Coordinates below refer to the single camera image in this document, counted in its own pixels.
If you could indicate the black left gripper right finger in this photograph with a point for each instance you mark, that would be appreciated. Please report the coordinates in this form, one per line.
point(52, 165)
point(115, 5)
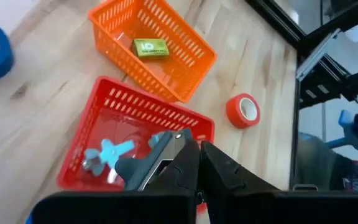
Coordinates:
point(222, 174)

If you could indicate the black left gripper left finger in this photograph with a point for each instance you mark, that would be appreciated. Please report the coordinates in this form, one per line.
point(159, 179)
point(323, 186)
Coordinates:
point(182, 174)

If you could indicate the grey metal stapler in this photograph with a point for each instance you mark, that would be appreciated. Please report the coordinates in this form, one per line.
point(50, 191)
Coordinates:
point(154, 161)

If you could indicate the light blue staple remover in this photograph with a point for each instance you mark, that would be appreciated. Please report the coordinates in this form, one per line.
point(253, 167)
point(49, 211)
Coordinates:
point(110, 154)
point(155, 139)

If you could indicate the red tape roll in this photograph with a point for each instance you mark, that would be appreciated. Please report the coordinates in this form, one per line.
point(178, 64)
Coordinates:
point(233, 112)

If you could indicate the red plastic basket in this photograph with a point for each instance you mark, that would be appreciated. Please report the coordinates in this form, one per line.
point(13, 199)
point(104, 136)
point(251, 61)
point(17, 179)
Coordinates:
point(126, 105)

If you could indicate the person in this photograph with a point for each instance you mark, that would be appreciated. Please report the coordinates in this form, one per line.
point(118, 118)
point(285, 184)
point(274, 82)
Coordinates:
point(315, 165)

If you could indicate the orange plastic basket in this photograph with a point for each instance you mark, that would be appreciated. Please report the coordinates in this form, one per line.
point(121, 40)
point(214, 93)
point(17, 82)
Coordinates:
point(166, 77)

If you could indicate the green staples box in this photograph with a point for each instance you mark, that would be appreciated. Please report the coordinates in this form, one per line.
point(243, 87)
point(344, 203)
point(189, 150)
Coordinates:
point(151, 49)

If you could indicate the black frame post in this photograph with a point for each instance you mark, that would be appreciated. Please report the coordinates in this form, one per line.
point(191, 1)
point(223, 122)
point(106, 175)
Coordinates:
point(322, 81)

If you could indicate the silver aluminium rail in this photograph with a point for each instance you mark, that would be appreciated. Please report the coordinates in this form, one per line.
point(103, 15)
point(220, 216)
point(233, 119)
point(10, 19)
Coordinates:
point(315, 56)

